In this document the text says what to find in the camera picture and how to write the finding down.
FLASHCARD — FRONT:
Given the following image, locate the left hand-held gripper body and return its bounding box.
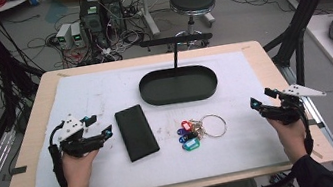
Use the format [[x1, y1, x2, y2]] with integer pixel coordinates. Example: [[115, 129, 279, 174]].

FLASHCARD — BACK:
[[51, 109, 109, 161]]

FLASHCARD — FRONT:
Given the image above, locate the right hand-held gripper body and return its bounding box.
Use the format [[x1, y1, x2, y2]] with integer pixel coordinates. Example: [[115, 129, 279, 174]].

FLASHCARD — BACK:
[[256, 79, 331, 129]]

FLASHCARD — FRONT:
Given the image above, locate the person's left hand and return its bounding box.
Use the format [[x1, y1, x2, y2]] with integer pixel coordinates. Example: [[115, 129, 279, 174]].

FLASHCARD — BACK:
[[59, 147, 106, 187]]

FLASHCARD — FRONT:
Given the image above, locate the person's right hand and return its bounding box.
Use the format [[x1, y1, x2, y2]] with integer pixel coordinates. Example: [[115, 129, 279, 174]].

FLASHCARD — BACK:
[[266, 111, 312, 168]]

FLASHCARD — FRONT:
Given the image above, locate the black smartphone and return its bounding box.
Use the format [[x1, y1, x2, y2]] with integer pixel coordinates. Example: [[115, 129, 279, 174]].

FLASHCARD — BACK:
[[112, 101, 163, 165]]

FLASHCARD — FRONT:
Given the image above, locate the white table mat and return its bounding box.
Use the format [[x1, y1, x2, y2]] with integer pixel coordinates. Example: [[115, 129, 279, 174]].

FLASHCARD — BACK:
[[10, 43, 292, 187]]

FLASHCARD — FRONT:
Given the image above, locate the black oval tray with stand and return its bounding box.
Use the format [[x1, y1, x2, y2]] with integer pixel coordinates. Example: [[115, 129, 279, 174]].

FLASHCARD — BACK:
[[131, 30, 224, 110]]

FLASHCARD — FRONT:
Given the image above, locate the grey bench power supply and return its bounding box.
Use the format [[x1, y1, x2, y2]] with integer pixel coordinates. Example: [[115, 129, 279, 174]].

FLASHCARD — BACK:
[[68, 21, 87, 50], [53, 21, 76, 52]]

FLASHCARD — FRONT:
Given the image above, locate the black computer tower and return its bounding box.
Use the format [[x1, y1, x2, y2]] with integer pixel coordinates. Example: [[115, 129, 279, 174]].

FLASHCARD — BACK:
[[76, 0, 111, 52], [101, 0, 129, 37]]

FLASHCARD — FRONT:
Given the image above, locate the black round stool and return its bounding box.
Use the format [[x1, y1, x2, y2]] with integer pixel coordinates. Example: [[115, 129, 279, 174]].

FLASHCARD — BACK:
[[168, 0, 224, 52]]

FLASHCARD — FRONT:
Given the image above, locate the white stand leg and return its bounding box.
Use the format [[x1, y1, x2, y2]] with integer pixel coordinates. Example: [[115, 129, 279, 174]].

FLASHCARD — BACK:
[[139, 0, 162, 39]]

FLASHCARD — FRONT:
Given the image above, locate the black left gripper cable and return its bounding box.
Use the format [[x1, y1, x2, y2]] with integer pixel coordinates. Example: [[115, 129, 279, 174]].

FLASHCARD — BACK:
[[43, 122, 76, 187]]

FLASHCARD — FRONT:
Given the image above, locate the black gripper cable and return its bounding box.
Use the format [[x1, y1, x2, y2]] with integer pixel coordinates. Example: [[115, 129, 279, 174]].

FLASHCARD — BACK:
[[43, 122, 76, 187], [244, 97, 322, 187]]

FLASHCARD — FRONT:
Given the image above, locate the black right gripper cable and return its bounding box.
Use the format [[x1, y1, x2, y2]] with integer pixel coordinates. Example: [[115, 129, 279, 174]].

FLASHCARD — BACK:
[[244, 97, 322, 187]]

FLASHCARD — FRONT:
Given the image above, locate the key ring with coloured tags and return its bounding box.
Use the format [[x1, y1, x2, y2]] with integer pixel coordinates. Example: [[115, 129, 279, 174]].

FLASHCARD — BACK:
[[174, 111, 231, 154]]

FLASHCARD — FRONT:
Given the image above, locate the tangle of floor cables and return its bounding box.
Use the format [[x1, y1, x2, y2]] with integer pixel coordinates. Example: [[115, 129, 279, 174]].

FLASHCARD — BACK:
[[43, 18, 153, 73]]

